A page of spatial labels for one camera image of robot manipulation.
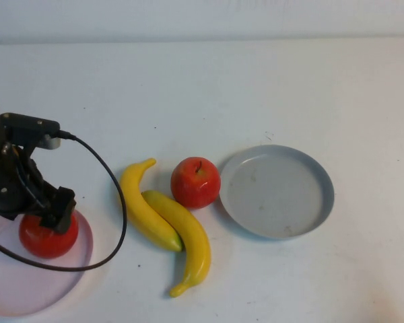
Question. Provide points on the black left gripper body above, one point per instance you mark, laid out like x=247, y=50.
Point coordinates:
x=10, y=181

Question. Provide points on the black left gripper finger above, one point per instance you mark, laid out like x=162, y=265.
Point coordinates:
x=66, y=210
x=48, y=213

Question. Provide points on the red apple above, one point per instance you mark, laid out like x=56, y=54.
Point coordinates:
x=43, y=240
x=195, y=188

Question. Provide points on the yellow banana with green tip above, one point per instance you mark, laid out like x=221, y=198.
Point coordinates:
x=136, y=202

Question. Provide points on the pink round plate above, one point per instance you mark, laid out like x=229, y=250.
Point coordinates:
x=27, y=286

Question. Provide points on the grey-blue round plate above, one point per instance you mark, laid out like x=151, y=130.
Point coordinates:
x=276, y=195

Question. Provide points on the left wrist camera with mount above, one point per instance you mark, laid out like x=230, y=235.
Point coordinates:
x=30, y=128

